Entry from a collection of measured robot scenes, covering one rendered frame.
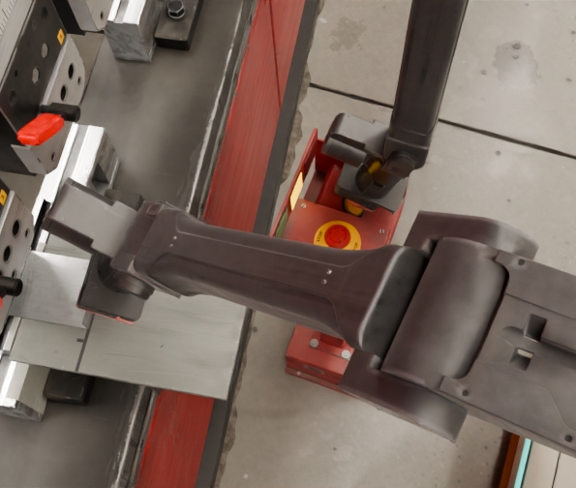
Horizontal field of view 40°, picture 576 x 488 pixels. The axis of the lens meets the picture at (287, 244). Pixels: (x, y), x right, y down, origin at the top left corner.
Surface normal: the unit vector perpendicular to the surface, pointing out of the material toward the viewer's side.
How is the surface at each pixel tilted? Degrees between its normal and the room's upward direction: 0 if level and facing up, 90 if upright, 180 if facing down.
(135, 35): 90
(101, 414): 0
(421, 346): 34
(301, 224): 0
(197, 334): 0
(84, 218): 25
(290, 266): 46
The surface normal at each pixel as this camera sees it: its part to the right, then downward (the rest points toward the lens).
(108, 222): 0.32, -0.03
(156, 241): -0.71, -0.46
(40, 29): 0.98, 0.16
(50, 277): -0.04, -0.39
